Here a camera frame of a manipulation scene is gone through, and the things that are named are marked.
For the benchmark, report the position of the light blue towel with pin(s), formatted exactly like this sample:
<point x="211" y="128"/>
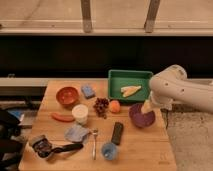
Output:
<point x="77" y="134"/>

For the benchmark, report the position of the black bag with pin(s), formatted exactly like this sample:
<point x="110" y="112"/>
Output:
<point x="9" y="148"/>

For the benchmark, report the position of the white cup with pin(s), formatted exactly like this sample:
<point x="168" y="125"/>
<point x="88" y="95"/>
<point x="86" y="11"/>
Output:
<point x="80" y="113"/>

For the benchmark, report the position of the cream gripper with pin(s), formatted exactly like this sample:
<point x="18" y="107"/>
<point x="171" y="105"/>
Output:
<point x="146" y="107"/>

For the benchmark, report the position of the green plastic tray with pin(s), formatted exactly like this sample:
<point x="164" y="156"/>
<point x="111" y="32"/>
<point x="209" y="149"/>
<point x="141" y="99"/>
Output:
<point x="117" y="79"/>

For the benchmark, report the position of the yellow banana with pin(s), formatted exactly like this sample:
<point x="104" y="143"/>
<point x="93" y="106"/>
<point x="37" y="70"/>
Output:
<point x="129" y="90"/>

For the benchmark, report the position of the blue sponge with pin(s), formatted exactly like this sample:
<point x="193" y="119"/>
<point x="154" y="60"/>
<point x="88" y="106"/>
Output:
<point x="87" y="91"/>

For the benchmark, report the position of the red bowl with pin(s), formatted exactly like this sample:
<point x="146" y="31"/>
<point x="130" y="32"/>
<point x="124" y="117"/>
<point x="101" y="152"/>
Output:
<point x="67" y="96"/>

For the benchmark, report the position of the dark snack packet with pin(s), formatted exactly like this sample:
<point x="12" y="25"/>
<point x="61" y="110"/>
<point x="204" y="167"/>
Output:
<point x="40" y="144"/>

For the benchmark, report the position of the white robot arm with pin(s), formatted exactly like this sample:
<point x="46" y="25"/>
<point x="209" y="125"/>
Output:
<point x="172" y="84"/>

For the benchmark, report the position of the black remote bar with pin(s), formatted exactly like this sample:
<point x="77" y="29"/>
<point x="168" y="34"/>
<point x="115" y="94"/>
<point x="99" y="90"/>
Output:
<point x="117" y="133"/>

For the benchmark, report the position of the metal fork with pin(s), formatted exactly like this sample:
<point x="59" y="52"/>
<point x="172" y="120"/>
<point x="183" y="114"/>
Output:
<point x="95" y="134"/>

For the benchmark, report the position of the red chili pepper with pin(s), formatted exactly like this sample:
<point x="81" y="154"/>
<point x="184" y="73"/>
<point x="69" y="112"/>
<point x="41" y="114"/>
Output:
<point x="62" y="118"/>

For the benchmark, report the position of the purple bowl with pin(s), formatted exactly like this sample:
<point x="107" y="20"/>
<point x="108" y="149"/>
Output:
<point x="139" y="118"/>

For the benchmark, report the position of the dark red grapes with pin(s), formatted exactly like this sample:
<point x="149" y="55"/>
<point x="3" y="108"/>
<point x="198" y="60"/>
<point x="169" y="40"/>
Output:
<point x="100" y="107"/>

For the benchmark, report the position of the orange fruit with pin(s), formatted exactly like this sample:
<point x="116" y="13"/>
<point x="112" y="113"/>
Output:
<point x="114" y="106"/>

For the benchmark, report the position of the small blue cup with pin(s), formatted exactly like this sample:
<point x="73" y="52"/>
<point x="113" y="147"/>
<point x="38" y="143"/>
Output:
<point x="109" y="151"/>

